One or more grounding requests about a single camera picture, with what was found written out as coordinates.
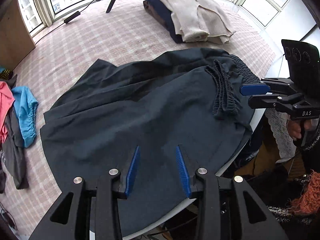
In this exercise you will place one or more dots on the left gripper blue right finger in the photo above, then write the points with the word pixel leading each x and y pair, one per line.
pixel 228 208

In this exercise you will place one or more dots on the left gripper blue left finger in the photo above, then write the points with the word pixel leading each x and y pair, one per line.
pixel 69 216

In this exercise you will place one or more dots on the dark grey skirt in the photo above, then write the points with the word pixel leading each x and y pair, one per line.
pixel 189 98

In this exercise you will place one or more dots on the person right hand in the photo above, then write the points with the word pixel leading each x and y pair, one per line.
pixel 294 128

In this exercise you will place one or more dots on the white lace cloth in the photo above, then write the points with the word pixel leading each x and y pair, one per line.
pixel 278 124

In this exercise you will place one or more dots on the black tweed jacket torso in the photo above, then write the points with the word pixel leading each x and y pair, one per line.
pixel 290 189

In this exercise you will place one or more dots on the dark grey printed t-shirt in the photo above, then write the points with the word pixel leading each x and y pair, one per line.
pixel 12 151

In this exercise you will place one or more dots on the beige knit cardigan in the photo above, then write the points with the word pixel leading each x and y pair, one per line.
pixel 200 20

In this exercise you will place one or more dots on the blue elastic garment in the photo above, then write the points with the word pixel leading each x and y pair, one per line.
pixel 25 106

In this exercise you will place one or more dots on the pink garment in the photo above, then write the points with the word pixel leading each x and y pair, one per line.
pixel 6 102

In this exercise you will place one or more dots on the pink plaid tablecloth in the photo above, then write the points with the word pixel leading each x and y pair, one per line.
pixel 124 35

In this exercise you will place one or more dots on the navy folded garment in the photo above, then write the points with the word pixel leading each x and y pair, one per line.
pixel 162 15

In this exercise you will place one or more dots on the brown wooden board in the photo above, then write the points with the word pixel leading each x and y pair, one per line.
pixel 16 41

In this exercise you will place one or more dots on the black inline cable switch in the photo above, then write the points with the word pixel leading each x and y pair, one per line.
pixel 72 17

